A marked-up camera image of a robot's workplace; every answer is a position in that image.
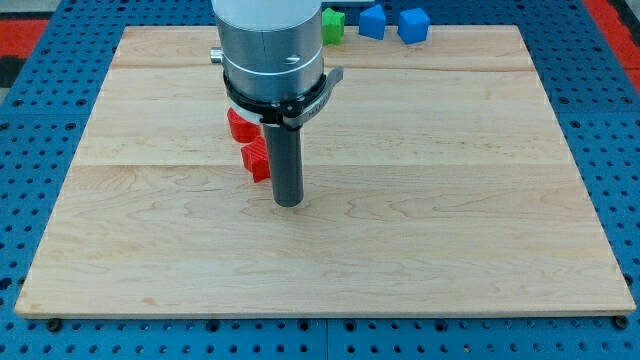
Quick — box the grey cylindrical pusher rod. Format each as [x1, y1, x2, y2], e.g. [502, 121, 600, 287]
[263, 125, 304, 207]

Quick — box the black clamp ring with lever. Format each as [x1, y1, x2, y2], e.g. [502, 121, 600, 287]
[223, 66, 344, 130]

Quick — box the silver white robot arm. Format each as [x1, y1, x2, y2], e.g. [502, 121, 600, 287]
[211, 0, 344, 207]

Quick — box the red star block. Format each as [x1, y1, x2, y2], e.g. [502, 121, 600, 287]
[241, 136, 270, 182]

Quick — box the red round block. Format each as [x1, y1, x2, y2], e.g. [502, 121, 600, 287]
[227, 108, 261, 143]

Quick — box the green block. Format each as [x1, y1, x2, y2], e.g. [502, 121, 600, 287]
[322, 8, 346, 45]

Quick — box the blue pentagon block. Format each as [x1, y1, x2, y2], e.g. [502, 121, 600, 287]
[358, 5, 386, 40]

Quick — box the blue cube block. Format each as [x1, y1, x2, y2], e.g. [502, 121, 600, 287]
[398, 8, 431, 44]

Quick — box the wooden board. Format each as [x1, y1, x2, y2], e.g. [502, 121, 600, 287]
[15, 25, 636, 319]

